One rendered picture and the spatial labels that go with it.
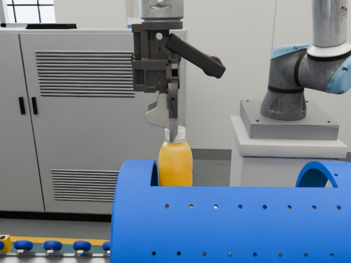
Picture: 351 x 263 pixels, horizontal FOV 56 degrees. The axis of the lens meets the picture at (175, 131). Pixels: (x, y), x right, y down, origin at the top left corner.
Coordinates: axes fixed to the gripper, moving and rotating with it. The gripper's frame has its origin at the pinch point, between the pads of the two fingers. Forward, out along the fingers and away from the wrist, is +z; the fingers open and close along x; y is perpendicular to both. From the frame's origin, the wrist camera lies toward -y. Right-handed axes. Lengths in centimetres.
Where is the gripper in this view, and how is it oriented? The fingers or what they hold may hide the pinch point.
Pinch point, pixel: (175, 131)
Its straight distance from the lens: 62.7
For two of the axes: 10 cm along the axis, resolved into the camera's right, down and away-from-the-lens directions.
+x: -0.2, 3.2, -9.5
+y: -10.0, 0.0, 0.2
